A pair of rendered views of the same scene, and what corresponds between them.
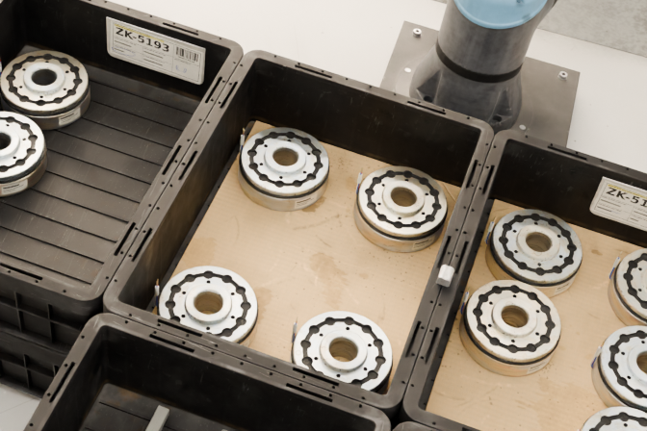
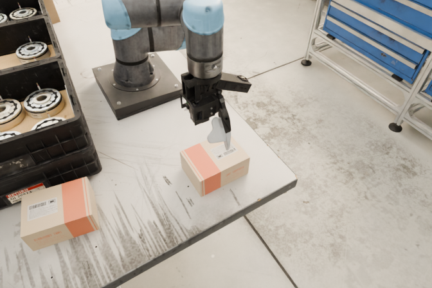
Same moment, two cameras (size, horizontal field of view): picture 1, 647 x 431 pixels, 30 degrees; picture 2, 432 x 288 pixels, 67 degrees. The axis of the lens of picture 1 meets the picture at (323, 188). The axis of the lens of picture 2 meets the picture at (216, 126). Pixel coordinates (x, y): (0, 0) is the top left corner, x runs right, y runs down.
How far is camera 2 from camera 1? 1.44 m
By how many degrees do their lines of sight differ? 34
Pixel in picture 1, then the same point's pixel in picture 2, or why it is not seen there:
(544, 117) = (150, 91)
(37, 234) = not seen: outside the picture
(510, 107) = (130, 78)
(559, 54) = not seen: hidden behind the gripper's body
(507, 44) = (118, 47)
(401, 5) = (173, 53)
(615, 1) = (367, 133)
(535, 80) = (166, 82)
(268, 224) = (13, 63)
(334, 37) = not seen: hidden behind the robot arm
